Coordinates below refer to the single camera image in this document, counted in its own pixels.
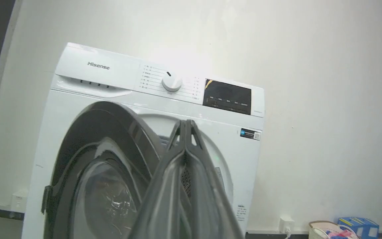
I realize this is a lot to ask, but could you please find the beige laundry basket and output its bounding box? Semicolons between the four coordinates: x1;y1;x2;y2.
308;221;360;239

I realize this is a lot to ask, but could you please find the black display panel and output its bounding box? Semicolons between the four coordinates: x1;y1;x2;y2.
203;79;252;116

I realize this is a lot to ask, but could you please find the white Hisense washing machine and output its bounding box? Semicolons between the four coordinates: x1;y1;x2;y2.
21;42;265;239

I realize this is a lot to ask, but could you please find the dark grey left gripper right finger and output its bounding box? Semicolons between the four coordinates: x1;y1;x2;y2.
185;120;245;239

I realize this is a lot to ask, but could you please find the black energy label sticker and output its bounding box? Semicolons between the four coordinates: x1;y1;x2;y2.
240;128;261;141

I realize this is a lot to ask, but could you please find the blue cardboard box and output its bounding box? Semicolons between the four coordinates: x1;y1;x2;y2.
338;217;379;239

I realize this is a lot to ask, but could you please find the dark round washing machine door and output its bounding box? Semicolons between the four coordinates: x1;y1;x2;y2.
41;101;165;239

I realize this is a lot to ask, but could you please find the white text sticker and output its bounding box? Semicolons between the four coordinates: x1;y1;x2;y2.
236;204;247;222

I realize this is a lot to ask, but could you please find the white wall socket with plug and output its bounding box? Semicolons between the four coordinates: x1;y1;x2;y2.
279;217;295;239

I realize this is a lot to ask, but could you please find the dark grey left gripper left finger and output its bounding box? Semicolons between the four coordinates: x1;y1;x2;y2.
127;120;187;239

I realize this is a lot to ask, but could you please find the white program dial knob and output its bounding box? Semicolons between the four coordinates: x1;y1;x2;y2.
162;71;183;92

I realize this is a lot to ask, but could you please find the white detergent drawer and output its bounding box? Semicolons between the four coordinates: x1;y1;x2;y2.
51;42;145;98

